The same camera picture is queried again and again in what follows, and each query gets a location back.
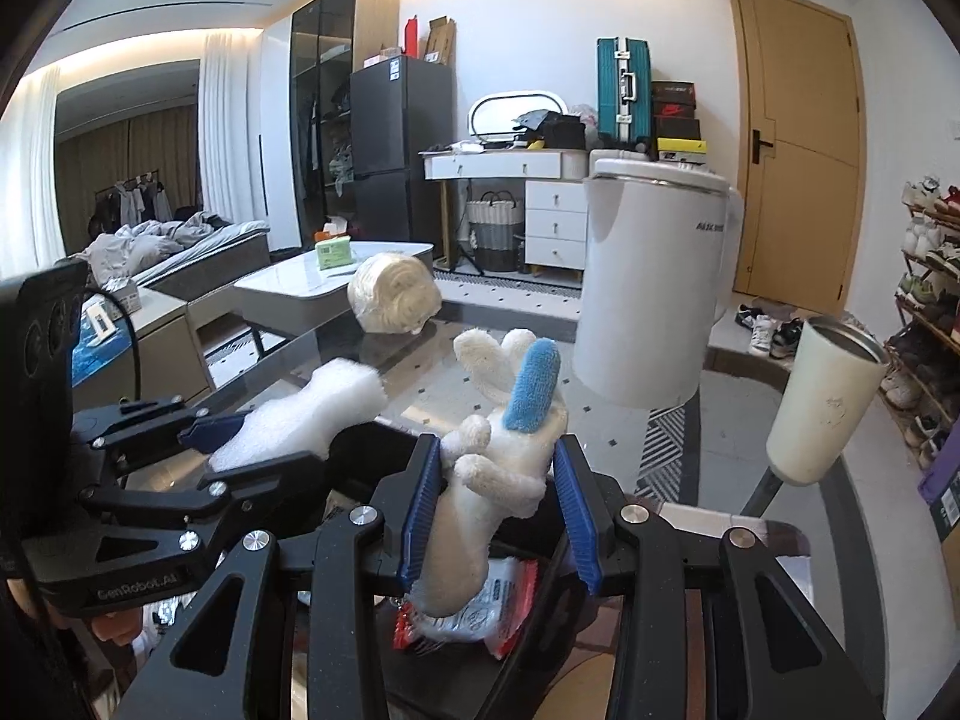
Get bed with grey bedding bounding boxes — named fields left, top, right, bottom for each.
left=73, top=211, right=270, bottom=288

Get dark glass wardrobe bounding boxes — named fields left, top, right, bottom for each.
left=290, top=0, right=398, bottom=245

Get person's left hand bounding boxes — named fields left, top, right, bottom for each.
left=0, top=575, right=152, bottom=646

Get wooden shoe rack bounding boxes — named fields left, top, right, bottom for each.
left=880, top=174, right=958, bottom=470

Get red white wipes packet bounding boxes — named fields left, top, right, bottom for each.
left=392, top=557, right=540, bottom=660

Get cream bagged yarn bundle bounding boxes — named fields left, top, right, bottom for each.
left=347, top=252, right=443, bottom=335

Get white cylindrical appliance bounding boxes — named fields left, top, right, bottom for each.
left=573, top=149, right=743, bottom=410

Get white blue plush bunny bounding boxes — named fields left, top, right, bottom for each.
left=409, top=328, right=568, bottom=617

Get teal suitcase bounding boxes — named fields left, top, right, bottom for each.
left=597, top=37, right=656, bottom=156

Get black cardboard box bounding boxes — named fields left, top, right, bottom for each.
left=325, top=406, right=571, bottom=718

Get black refrigerator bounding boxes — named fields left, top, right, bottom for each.
left=350, top=55, right=454, bottom=247

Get striped laundry basket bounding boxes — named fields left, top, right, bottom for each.
left=467, top=190, right=524, bottom=271

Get stacked shoe boxes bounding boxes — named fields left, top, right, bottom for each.
left=652, top=80, right=708, bottom=166

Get white coffee table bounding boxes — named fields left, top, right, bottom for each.
left=233, top=241, right=433, bottom=338

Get oval white mirror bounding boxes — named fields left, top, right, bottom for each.
left=467, top=91, right=568, bottom=145

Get purple bag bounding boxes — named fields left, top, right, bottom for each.
left=918, top=442, right=960, bottom=505

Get white drawer desk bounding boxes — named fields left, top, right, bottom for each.
left=423, top=149, right=587, bottom=271

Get cream trash bin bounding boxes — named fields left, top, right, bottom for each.
left=766, top=316, right=890, bottom=486

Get wooden door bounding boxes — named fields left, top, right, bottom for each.
left=731, top=0, right=866, bottom=316

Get green tissue box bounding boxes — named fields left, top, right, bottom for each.
left=314, top=236, right=353, bottom=270

